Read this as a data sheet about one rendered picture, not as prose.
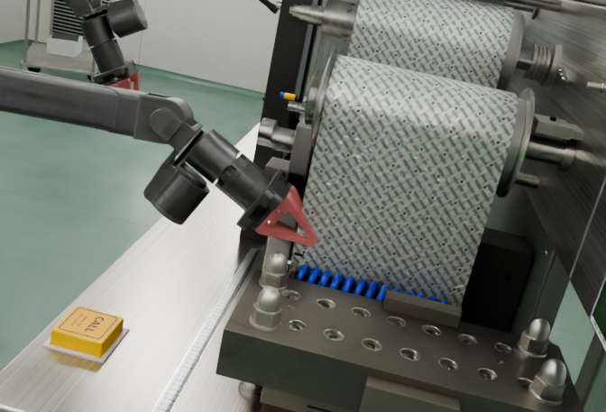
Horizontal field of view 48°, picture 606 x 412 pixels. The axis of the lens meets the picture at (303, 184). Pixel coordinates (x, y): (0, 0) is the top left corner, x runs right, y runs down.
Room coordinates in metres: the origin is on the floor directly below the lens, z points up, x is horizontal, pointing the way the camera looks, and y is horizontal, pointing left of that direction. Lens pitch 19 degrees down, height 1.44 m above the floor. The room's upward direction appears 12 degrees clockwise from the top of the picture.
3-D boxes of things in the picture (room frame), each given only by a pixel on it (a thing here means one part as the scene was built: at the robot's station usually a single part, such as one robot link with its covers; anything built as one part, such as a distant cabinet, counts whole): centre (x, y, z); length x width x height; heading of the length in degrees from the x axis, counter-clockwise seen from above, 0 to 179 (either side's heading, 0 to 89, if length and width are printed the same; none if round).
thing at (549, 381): (0.65, -0.31, 1.05); 0.04 x 0.04 x 0.04
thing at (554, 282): (1.94, -0.46, 1.02); 2.24 x 0.04 x 0.24; 175
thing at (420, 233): (0.83, -0.12, 1.11); 0.23 x 0.01 x 0.18; 85
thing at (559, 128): (0.88, -0.31, 1.28); 0.06 x 0.05 x 0.02; 85
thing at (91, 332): (0.77, 0.24, 0.91); 0.07 x 0.07 x 0.02; 85
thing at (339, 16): (1.16, -0.01, 1.33); 0.06 x 0.06 x 0.06; 85
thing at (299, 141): (0.94, 0.03, 1.05); 0.06 x 0.05 x 0.31; 85
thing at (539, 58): (1.13, -0.32, 1.33); 0.07 x 0.07 x 0.07; 85
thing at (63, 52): (5.30, 2.07, 0.51); 0.91 x 0.58 x 1.02; 19
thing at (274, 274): (0.78, 0.01, 1.05); 0.04 x 0.04 x 0.04
